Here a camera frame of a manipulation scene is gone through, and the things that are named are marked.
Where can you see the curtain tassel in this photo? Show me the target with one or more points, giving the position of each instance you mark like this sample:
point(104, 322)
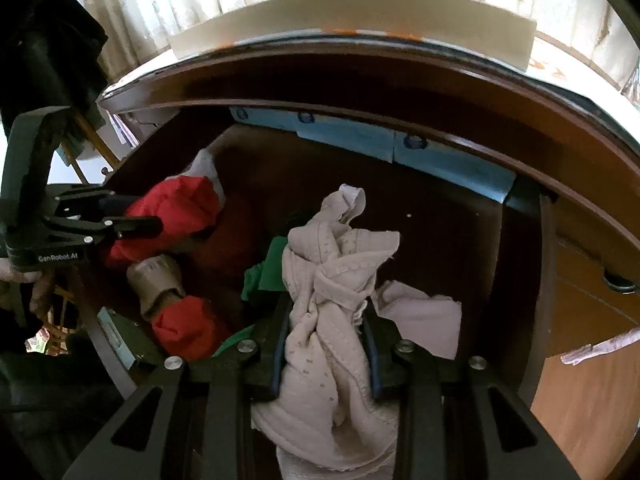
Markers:
point(632, 85)

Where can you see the pale striped cloth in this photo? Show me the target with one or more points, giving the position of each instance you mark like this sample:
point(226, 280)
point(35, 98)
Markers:
point(600, 347)

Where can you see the shallow cardboard box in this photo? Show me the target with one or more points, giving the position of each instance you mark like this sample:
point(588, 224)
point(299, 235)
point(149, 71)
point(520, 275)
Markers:
point(350, 7)

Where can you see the person's left hand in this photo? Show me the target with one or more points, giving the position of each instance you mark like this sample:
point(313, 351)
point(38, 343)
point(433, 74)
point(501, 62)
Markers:
point(47, 305)

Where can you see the green and black sock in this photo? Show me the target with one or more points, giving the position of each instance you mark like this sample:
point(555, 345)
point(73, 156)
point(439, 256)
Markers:
point(265, 270)

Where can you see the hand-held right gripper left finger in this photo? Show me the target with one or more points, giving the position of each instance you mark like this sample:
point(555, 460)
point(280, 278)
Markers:
point(279, 355)

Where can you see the white underwear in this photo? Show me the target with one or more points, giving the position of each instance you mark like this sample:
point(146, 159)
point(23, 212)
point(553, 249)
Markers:
point(425, 315)
point(205, 170)

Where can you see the wooden coat rack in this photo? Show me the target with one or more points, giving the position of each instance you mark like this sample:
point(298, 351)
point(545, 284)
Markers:
point(97, 140)

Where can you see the wooden drawer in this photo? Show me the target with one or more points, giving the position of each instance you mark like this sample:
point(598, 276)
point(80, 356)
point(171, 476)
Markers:
point(450, 240)

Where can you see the beige sock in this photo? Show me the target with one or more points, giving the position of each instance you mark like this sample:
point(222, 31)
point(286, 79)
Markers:
point(155, 280)

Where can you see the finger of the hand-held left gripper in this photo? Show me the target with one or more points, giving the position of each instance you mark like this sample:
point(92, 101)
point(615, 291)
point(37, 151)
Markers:
point(85, 202)
point(130, 226)

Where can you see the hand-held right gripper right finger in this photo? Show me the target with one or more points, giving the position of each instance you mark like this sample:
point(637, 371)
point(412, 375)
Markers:
point(371, 360)

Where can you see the pale beige dotted underwear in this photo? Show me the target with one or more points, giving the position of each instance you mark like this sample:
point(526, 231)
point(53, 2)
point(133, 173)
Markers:
point(320, 285)

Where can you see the black coat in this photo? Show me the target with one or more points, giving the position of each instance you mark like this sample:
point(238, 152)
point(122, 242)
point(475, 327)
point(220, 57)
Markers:
point(55, 50)

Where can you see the blue paper lining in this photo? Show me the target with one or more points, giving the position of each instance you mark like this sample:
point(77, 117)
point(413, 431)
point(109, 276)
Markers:
point(350, 132)

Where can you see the teal box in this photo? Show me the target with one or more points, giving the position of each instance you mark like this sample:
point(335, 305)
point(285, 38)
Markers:
point(117, 335)

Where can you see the red sock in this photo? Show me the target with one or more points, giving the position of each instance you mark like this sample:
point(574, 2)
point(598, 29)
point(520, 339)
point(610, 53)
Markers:
point(175, 205)

